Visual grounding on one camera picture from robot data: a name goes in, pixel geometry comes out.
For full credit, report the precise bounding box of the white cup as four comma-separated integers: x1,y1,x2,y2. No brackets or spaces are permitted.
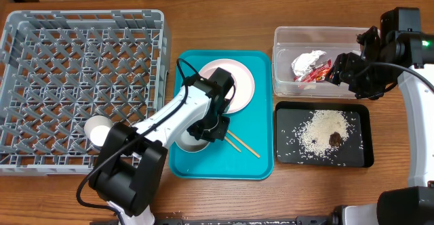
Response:
84,115,113,147

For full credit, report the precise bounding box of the rice pile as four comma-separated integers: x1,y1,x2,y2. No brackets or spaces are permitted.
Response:
275,108,364,167

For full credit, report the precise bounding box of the clear plastic bin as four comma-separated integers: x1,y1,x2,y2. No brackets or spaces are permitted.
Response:
272,26,367,99

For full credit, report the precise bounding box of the grey bowl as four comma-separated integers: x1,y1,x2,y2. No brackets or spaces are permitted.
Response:
175,131,209,152

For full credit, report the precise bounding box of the black waste tray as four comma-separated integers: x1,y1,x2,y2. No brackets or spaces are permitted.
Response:
275,102,374,168

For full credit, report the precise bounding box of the grey dishwasher rack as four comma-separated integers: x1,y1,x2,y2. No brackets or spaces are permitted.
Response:
1,9,171,176

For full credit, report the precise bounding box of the wooden chopstick right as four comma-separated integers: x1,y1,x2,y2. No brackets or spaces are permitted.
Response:
227,130,260,159

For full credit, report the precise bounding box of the wooden chopstick left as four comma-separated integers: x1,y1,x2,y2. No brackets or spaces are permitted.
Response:
224,136,241,152

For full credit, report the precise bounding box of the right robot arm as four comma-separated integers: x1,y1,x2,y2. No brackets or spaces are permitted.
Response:
325,7,433,225

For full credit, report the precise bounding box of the teal serving tray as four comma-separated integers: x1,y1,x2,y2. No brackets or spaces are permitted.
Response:
169,50,274,180

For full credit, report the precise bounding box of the large white plate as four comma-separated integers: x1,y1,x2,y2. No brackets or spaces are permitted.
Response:
199,58,255,114

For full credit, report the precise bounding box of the brown food scrap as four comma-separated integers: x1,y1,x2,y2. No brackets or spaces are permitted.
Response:
329,131,343,147

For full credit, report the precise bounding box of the wooden chopstick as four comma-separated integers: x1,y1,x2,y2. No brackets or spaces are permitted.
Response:
227,130,260,159
224,136,241,152

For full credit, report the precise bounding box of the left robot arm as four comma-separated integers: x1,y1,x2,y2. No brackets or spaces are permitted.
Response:
84,68,235,224

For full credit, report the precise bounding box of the red snack wrapper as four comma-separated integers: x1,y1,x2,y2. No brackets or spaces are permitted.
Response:
292,50,332,83

